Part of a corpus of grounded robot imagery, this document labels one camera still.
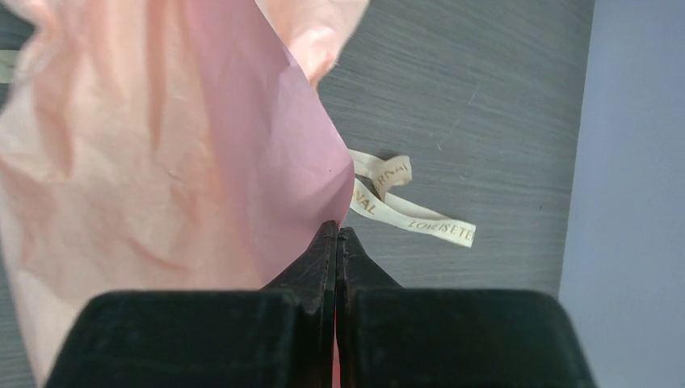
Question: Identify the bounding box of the cream printed ribbon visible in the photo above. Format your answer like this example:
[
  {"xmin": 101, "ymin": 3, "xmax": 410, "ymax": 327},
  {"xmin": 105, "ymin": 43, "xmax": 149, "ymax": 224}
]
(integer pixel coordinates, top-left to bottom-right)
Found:
[{"xmin": 0, "ymin": 48, "xmax": 477, "ymax": 250}]

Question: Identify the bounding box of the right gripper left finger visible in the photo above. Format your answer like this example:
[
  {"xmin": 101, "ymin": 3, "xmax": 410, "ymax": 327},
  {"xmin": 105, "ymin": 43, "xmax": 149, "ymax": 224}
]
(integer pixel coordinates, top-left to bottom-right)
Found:
[{"xmin": 46, "ymin": 221, "xmax": 338, "ymax": 388}]

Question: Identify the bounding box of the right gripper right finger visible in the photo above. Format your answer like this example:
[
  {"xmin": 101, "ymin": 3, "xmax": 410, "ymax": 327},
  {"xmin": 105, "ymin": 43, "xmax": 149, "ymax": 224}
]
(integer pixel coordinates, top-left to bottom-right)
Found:
[{"xmin": 336, "ymin": 228, "xmax": 595, "ymax": 387}]

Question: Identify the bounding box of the pink paper bouquet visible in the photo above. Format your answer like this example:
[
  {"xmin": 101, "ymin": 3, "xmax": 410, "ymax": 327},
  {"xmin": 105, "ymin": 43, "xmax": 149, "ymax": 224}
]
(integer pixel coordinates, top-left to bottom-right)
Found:
[{"xmin": 1, "ymin": 1, "xmax": 367, "ymax": 385}]

